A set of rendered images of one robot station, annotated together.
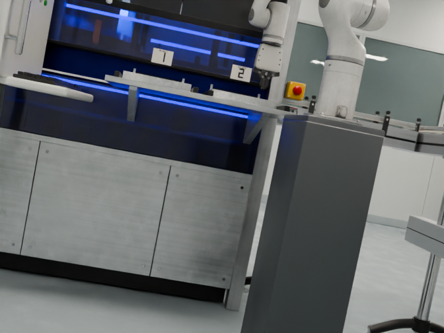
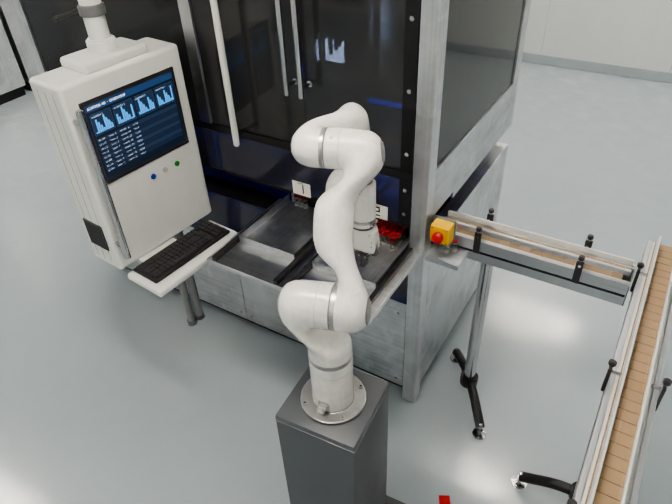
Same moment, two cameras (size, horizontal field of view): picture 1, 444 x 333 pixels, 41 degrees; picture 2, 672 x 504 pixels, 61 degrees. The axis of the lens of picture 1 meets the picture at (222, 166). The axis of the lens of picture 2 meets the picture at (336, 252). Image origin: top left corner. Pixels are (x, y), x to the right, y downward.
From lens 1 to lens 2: 2.09 m
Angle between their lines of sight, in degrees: 50
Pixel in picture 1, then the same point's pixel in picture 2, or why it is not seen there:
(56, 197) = (257, 288)
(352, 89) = (329, 390)
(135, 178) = not seen: hidden behind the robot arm
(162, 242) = not seen: hidden behind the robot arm
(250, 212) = (410, 334)
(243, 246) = (408, 358)
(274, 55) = (363, 238)
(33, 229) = (250, 305)
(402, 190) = not seen: outside the picture
